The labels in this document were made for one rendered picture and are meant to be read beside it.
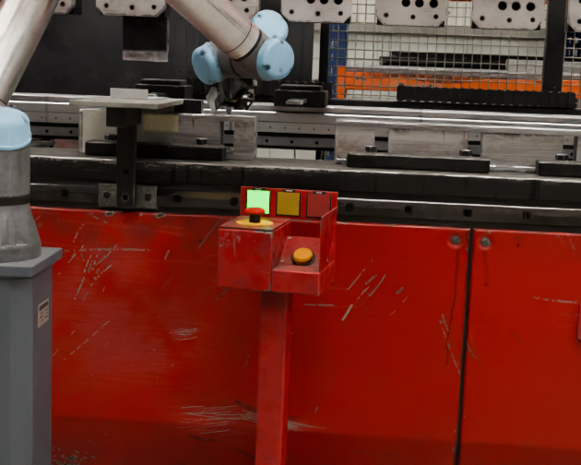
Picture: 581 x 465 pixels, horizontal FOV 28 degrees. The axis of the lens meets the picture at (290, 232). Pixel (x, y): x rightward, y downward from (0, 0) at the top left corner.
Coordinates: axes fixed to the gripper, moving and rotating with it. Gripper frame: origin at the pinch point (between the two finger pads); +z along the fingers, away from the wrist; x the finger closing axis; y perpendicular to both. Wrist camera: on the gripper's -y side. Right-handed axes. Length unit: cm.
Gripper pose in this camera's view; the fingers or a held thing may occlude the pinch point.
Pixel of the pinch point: (213, 99)
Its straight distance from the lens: 255.2
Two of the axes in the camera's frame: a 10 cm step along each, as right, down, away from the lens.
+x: 9.1, -0.3, 4.1
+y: 1.8, 9.3, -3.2
